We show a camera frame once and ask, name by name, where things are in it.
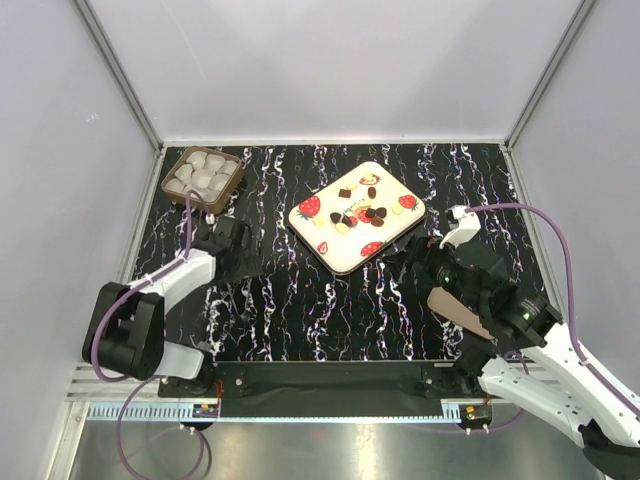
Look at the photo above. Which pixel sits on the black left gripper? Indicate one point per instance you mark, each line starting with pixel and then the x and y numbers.
pixel 249 266

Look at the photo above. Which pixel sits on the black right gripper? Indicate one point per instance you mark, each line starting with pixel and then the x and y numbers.
pixel 423 250

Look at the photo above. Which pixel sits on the white chocolate front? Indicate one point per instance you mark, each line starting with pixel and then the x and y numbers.
pixel 342 228

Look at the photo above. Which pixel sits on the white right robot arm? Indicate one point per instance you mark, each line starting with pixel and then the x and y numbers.
pixel 521 350

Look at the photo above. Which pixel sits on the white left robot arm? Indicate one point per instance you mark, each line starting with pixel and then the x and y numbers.
pixel 126 334

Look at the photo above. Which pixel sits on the brown chocolate box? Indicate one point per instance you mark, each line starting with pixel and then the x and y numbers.
pixel 207 176

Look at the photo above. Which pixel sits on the strawberry print tray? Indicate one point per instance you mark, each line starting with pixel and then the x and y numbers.
pixel 342 254

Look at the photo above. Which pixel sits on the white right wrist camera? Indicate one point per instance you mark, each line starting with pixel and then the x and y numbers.
pixel 463 226

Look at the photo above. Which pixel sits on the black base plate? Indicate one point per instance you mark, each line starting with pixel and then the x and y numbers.
pixel 326 390

